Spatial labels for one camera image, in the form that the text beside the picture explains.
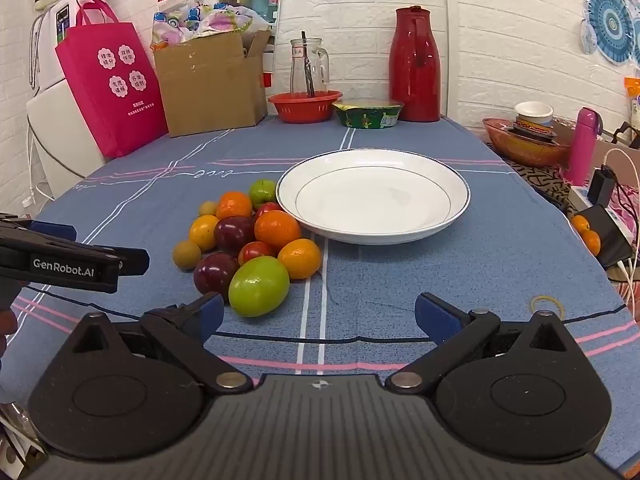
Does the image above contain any tan rubber band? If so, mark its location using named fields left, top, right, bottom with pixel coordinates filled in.
left=531, top=295, right=566, bottom=322

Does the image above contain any brown round fruit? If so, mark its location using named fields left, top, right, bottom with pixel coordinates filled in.
left=173, top=240, right=203, bottom=271

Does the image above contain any white blue-rimmed plate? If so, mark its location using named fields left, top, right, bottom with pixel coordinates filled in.
left=276, top=149, right=471, bottom=246

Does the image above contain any white paper cup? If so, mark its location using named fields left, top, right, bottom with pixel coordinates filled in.
left=515, top=101, right=555, bottom=126

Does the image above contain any open pale cardboard box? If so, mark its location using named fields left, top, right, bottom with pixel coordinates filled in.
left=550, top=120, right=640, bottom=186

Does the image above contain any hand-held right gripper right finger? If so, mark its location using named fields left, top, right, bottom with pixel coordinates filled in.
left=385, top=292, right=576, bottom=395

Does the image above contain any photo wall calendar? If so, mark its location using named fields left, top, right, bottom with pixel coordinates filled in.
left=192, top=0, right=282, bottom=92

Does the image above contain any amber glass bowl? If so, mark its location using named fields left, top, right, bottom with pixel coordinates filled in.
left=482, top=117, right=573, bottom=167

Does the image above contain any patterned stacked bowl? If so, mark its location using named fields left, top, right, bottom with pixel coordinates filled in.
left=512, top=119, right=558, bottom=142

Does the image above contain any white cable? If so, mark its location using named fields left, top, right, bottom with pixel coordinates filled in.
left=602, top=147, right=640, bottom=316

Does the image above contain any pink patterned cloth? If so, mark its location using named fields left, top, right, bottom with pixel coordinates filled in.
left=605, top=185, right=640, bottom=321

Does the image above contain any pink thermos bottle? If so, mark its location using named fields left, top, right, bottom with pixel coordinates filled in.
left=564, top=107, right=603, bottom=187

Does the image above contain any brown cardboard box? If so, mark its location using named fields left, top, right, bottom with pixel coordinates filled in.
left=152, top=30, right=271, bottom=138

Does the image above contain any floral cloth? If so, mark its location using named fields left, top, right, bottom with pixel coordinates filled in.
left=151, top=2, right=271, bottom=53

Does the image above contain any small green apple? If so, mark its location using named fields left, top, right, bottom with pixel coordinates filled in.
left=248, top=180, right=279, bottom=210

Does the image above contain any white appliance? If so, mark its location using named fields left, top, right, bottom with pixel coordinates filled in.
left=26, top=0, right=108, bottom=201

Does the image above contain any pink tote bag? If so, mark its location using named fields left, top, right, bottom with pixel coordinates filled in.
left=54, top=0, right=168, bottom=158

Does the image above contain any person's left hand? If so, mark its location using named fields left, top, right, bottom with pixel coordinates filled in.
left=0, top=280, right=22, bottom=376

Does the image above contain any red thermos jug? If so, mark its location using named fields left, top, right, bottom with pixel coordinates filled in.
left=389, top=6, right=442, bottom=123

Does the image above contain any large blue paper fan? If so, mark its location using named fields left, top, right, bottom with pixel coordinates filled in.
left=581, top=0, right=636, bottom=65

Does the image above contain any large green mango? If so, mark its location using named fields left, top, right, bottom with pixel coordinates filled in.
left=228, top=256, right=291, bottom=318

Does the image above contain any white wall conduit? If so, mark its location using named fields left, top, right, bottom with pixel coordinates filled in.
left=441, top=0, right=452, bottom=117

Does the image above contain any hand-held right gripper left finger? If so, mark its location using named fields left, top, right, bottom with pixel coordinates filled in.
left=65, top=291, right=254, bottom=395

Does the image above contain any dark metal utensil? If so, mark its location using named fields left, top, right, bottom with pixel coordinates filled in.
left=301, top=31, right=316, bottom=98

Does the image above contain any glass pitcher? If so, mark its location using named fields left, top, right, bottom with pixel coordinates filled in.
left=290, top=37, right=331, bottom=96

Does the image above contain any red plastic basket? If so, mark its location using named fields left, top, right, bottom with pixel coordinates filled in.
left=268, top=90, right=344, bottom=124

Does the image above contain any black charger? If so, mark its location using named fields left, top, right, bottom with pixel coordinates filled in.
left=587, top=165, right=616, bottom=208

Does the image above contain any blue plaid tablecloth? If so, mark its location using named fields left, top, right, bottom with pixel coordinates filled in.
left=10, top=115, right=640, bottom=471

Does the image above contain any yellow orange citrus fruit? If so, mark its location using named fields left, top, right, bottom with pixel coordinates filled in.
left=189, top=215, right=221, bottom=252

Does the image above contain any dark red plum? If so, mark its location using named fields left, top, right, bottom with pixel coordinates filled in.
left=214, top=215, right=256, bottom=254
left=193, top=252, right=241, bottom=297

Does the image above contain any brown black patterned cloth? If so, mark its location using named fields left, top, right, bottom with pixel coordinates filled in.
left=485, top=140, right=576, bottom=211

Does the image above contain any green instant noodle bowl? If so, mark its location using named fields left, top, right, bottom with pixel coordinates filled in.
left=332, top=98, right=405, bottom=129

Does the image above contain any small blue paper fan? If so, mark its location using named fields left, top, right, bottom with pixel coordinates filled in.
left=622, top=0, right=640, bottom=66

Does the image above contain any orange white snack packet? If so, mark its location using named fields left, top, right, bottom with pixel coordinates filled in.
left=624, top=77, right=640, bottom=131

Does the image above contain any black flat box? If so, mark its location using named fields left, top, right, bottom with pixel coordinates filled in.
left=582, top=205, right=633, bottom=267

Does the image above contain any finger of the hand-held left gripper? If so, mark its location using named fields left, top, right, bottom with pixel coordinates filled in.
left=22, top=220, right=78, bottom=243
left=118, top=247, right=151, bottom=277

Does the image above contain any white power strip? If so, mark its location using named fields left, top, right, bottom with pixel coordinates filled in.
left=570, top=185, right=636, bottom=241

